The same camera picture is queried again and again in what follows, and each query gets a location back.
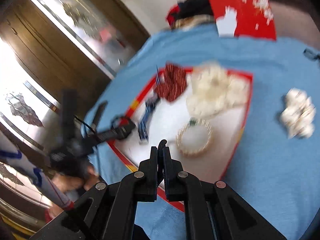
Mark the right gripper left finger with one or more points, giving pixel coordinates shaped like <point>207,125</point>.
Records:
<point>123,197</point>

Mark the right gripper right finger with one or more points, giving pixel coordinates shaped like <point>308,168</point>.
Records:
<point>181,186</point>

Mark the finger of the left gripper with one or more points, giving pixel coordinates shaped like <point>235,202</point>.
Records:
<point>121,128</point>
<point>98,115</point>

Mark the white dotted scrunchie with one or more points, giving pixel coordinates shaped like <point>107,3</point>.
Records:
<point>299,114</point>

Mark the red jewelry box tray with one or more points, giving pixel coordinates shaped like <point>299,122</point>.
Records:
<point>204,147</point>

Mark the person's left hand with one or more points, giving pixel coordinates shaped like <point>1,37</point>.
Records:
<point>68,183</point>

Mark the dark red dotted scrunchie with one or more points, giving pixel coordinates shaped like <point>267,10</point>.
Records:
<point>174,84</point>

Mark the wooden glass door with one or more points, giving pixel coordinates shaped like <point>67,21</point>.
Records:
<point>71,44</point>

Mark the blue towel cloth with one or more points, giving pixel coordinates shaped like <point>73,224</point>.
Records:
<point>277,176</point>

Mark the cream organza dotted scrunchie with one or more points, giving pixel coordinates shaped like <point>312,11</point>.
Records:
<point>214,91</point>

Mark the pile of dark clothes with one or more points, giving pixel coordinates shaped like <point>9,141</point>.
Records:
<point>188,10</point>

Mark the red box lid with cat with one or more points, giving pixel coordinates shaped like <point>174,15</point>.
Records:
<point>252,18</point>

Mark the black scissors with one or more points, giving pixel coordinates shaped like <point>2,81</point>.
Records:
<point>311,55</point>

